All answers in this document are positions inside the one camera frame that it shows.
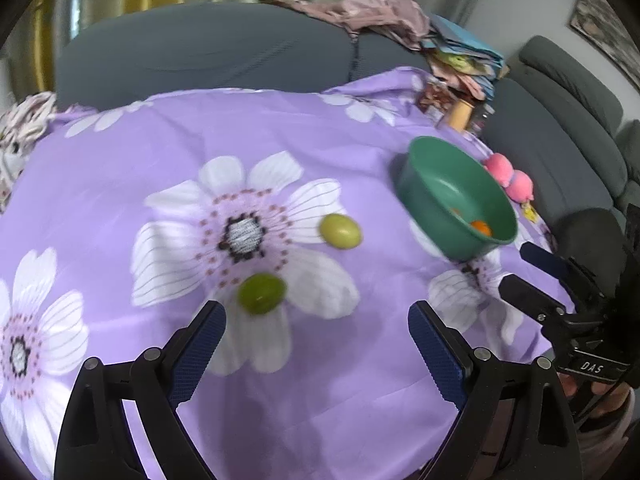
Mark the person's right forearm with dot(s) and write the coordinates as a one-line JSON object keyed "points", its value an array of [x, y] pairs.
{"points": [[617, 437]]}

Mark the grey sofa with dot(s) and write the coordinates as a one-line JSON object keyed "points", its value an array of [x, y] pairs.
{"points": [[200, 50]]}

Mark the gold patterned curtain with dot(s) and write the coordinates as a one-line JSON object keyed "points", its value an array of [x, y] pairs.
{"points": [[45, 25]]}

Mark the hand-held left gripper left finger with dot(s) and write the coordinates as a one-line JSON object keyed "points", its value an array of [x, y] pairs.
{"points": [[200, 350]]}

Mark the framed wall picture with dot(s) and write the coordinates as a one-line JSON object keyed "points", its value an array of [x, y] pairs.
{"points": [[610, 35]]}

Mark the person's right hand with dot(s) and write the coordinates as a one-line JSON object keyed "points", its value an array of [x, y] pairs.
{"points": [[607, 402]]}

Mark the pale green round fruit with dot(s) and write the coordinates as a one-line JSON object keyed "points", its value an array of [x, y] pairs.
{"points": [[340, 230]]}

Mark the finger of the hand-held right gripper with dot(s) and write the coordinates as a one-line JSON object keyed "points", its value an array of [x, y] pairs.
{"points": [[520, 290], [542, 257]]}

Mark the pink plush toy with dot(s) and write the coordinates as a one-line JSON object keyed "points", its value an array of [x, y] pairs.
{"points": [[500, 167]]}

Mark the green plastic bowl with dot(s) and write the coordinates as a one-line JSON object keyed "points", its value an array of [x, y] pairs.
{"points": [[440, 180]]}

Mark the stack of folded clothes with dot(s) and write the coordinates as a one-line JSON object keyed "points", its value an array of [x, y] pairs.
{"points": [[465, 60]]}

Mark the yellow cylinder bottle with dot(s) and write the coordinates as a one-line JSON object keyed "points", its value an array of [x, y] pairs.
{"points": [[459, 115]]}

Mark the white patterned cloth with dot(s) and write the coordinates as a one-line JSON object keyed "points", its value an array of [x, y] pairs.
{"points": [[25, 120]]}

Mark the pink garment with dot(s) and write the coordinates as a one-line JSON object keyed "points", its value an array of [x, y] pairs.
{"points": [[375, 10]]}

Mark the purple floral cloth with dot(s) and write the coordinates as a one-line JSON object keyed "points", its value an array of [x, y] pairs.
{"points": [[150, 160]]}

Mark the dark green round fruit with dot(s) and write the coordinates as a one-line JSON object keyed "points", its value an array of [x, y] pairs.
{"points": [[261, 294]]}

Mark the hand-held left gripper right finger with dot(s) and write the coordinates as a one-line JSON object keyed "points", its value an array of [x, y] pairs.
{"points": [[435, 350]]}

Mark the orange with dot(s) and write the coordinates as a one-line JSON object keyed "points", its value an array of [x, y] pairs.
{"points": [[482, 228]]}

